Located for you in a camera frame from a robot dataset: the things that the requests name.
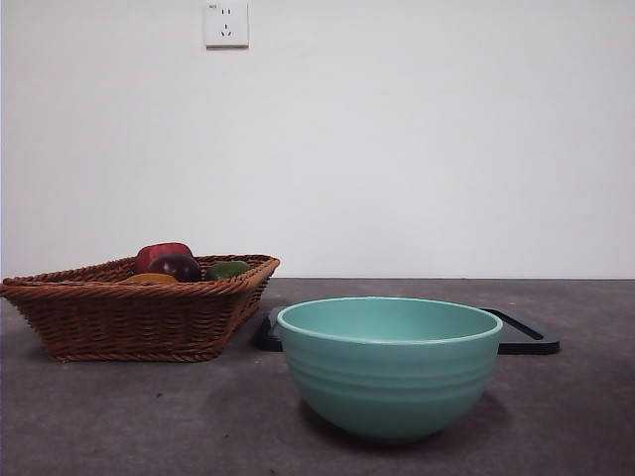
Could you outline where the teal ribbed bowl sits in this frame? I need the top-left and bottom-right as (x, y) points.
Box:
(275, 296), (504, 444)

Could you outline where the orange-brown oval fruit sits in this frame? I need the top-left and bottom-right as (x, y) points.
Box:
(122, 272), (180, 286)

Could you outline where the green fruit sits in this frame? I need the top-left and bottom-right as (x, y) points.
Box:
(203, 260), (253, 283)

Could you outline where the dark purple round fruit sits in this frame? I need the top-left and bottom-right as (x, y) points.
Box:
(147, 254), (203, 284)

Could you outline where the red apple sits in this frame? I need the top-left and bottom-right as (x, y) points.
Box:
(135, 242), (195, 275)

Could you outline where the brown wicker basket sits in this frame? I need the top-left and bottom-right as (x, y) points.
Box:
(0, 253), (282, 363)

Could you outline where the black rectangular tray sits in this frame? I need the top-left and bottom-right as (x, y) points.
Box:
(255, 305), (562, 356)

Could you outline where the white wall socket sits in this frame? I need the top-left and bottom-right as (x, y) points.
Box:
(205, 2), (250, 50)

